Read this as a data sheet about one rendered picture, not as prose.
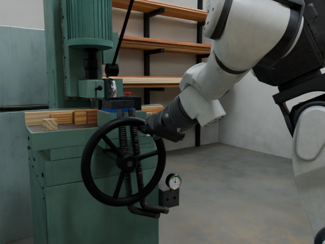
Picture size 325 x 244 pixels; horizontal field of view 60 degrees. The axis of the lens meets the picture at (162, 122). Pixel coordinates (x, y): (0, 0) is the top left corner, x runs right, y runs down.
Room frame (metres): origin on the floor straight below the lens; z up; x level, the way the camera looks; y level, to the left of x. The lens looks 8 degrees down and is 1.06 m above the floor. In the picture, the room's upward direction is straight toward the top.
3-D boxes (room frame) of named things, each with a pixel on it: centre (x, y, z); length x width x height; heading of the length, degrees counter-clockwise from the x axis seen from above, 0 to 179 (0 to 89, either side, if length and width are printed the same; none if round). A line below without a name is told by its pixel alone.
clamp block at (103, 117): (1.02, 0.15, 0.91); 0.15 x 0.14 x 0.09; 121
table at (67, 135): (1.09, 0.19, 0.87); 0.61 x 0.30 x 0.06; 121
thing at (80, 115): (1.14, 0.25, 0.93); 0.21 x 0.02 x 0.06; 121
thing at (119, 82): (1.40, 0.25, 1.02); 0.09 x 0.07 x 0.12; 121
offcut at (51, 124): (0.96, 0.39, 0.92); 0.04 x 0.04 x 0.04; 41
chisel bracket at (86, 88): (1.18, 0.30, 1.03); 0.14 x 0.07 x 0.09; 31
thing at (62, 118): (1.23, 0.18, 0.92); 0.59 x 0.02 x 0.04; 121
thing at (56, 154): (1.11, 0.26, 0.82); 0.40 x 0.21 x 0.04; 121
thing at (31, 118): (1.20, 0.26, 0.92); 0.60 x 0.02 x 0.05; 121
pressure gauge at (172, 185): (1.11, -0.04, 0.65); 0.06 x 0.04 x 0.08; 121
